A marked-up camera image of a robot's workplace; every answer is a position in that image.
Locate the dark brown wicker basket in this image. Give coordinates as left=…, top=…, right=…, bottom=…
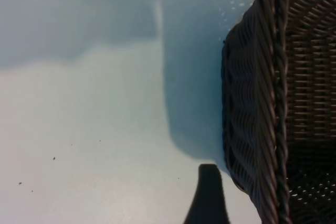
left=221, top=0, right=336, bottom=224

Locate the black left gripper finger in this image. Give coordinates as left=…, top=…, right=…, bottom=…
left=182, top=164, right=230, bottom=224

